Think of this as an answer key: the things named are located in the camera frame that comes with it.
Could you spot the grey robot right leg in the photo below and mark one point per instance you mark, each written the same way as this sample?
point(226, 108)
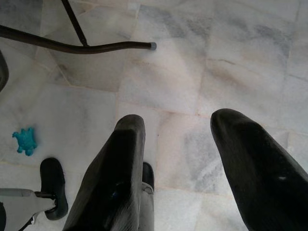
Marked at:
point(146, 209)

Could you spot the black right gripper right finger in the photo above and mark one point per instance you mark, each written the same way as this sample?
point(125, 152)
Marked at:
point(260, 173)

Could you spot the dark metal table leg frame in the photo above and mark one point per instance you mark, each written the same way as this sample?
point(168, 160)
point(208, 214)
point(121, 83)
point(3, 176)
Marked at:
point(139, 44)

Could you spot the blue turtle toy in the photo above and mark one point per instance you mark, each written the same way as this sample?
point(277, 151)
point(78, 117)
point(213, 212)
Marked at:
point(26, 140)

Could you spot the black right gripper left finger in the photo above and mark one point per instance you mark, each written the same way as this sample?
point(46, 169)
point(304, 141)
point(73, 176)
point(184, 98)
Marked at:
point(113, 183)

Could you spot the black robot right foot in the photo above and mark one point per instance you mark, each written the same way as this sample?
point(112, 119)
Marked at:
point(148, 173)

